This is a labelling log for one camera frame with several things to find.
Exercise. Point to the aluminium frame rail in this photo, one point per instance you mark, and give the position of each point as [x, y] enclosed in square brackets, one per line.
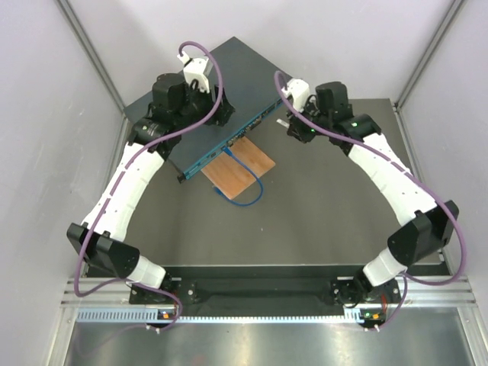
[120, 293]

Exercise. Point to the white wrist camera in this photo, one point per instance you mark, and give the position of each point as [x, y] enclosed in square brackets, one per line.
[297, 91]
[196, 69]

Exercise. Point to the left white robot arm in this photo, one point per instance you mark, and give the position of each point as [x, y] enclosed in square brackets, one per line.
[126, 190]

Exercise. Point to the wooden board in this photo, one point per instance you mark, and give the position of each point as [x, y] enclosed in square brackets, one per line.
[229, 176]

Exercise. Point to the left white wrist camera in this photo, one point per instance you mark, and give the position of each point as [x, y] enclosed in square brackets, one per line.
[196, 69]

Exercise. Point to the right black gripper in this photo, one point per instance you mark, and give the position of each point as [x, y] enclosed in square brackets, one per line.
[295, 129]

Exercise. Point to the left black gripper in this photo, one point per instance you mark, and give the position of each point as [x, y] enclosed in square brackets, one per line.
[222, 115]

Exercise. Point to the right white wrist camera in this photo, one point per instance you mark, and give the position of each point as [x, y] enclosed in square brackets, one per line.
[297, 91]

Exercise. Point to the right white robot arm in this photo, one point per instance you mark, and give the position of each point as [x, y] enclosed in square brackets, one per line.
[425, 225]

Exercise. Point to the dark blue network switch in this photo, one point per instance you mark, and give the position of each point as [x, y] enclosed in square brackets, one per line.
[248, 81]

